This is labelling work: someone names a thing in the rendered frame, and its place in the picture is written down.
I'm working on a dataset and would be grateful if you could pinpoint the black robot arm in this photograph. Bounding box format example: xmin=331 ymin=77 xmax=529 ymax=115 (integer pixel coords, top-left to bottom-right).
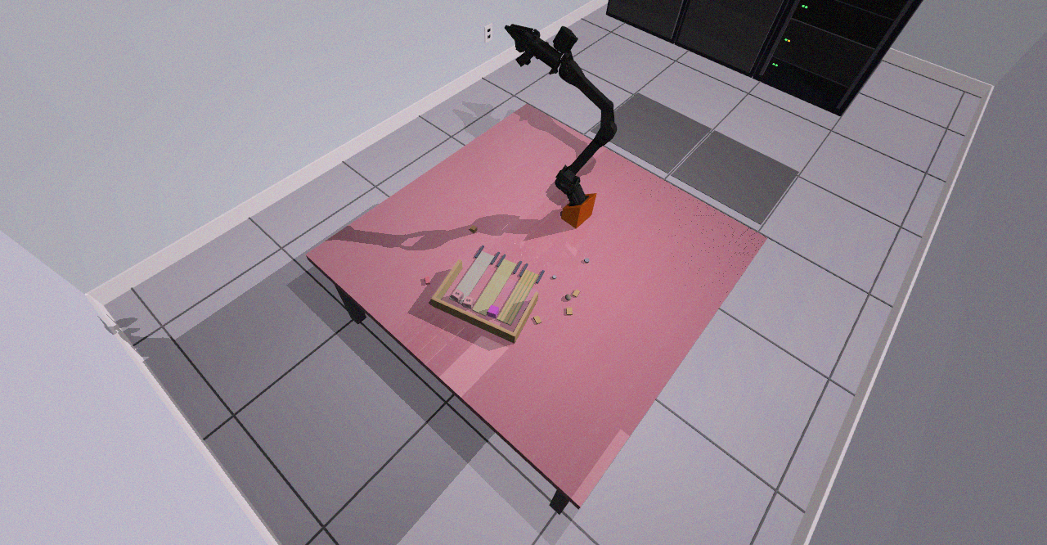
xmin=515 ymin=26 xmax=617 ymax=206

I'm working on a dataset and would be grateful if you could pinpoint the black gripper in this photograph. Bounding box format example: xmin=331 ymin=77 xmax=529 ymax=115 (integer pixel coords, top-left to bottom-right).
xmin=505 ymin=24 xmax=550 ymax=60

